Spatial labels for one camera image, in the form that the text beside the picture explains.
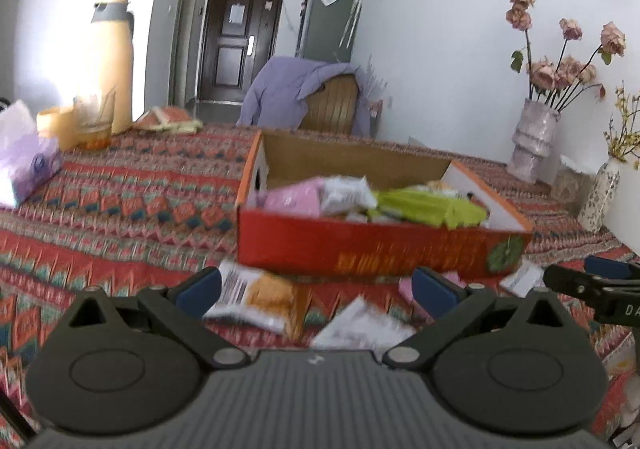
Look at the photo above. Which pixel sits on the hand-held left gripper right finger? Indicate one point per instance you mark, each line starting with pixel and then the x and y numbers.
pixel 435 287

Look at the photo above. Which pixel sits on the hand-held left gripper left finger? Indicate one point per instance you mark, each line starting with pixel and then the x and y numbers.
pixel 200 290

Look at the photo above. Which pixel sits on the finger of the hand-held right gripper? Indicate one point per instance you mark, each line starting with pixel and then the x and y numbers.
pixel 612 268
pixel 572 281

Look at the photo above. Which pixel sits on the plain white snack packet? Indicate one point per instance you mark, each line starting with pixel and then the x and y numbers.
pixel 522 276

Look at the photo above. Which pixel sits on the white orange crisp snack packet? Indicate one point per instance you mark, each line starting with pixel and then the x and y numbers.
pixel 260 296
pixel 357 329

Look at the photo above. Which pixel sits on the green snack packet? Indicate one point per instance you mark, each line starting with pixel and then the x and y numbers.
pixel 425 206

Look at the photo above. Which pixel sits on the red cardboard box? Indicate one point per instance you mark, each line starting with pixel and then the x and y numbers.
pixel 350 251

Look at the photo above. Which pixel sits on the white grey printed snack packet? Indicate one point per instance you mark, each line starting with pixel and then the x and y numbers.
pixel 347 194

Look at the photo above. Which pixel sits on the large pink snack packet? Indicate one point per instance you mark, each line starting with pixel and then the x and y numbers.
pixel 292 199

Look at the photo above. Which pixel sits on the floral patterned vase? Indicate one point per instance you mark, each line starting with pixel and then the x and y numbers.
pixel 600 196

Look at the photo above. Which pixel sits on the clear glass jar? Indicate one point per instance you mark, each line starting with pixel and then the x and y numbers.
pixel 570 181

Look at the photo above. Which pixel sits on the pink textured vase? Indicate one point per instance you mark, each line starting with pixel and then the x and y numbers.
pixel 532 139

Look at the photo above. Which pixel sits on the folded patterned cloth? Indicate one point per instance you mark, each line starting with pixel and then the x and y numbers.
pixel 167 119

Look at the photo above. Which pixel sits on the clear glass cup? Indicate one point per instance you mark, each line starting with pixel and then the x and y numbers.
pixel 95 124

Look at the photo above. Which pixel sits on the dried pink rose bouquet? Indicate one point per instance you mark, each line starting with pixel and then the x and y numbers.
pixel 550 71

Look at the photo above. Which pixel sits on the purple tissue box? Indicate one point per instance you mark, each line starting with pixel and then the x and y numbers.
pixel 30 169

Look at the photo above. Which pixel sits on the wooden chair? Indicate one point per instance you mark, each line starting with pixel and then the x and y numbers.
pixel 332 104

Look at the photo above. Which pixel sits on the purple jacket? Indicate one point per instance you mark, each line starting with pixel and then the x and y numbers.
pixel 280 89

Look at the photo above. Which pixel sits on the yellow cup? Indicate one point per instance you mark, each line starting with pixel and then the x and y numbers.
pixel 57 126

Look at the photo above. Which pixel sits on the cream thermos jug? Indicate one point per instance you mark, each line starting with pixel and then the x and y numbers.
pixel 112 79

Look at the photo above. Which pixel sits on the dark brown door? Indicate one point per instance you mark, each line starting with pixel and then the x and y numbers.
pixel 235 64

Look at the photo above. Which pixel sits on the grey refrigerator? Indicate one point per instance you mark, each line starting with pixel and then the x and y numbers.
pixel 325 29

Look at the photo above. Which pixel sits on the white umbrella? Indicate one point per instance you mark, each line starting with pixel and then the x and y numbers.
pixel 352 14

